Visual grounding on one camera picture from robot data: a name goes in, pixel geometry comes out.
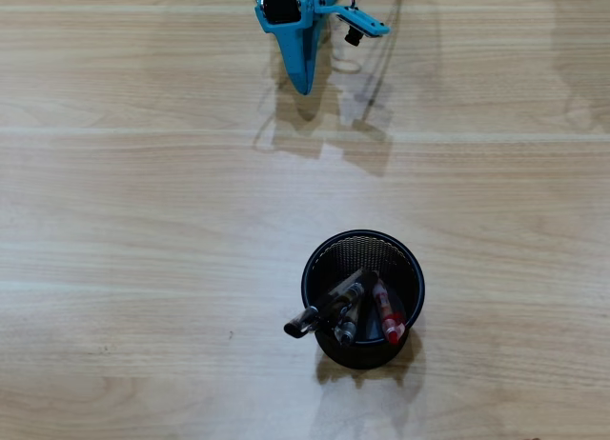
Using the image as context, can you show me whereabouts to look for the black retractable pen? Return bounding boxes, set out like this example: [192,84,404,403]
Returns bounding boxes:
[323,270,380,327]

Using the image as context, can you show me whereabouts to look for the clear pen black cap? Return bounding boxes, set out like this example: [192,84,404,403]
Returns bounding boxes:
[283,268,368,340]

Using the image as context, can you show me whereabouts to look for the black mesh pen holder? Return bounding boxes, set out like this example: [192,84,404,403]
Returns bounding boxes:
[299,229,426,370]

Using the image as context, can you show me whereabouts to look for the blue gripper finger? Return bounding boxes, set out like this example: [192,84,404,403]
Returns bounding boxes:
[271,26,314,96]
[310,16,328,91]

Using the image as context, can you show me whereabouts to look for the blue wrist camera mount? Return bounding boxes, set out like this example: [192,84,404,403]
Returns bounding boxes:
[315,4,392,48]

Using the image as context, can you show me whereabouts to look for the clear pen grey grip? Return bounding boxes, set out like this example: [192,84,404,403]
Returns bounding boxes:
[333,296,364,349]

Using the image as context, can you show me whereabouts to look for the red clear pen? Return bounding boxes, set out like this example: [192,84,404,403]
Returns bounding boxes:
[371,280,407,347]

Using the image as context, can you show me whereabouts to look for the blue gripper body black servo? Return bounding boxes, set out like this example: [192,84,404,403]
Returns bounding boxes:
[254,0,316,34]

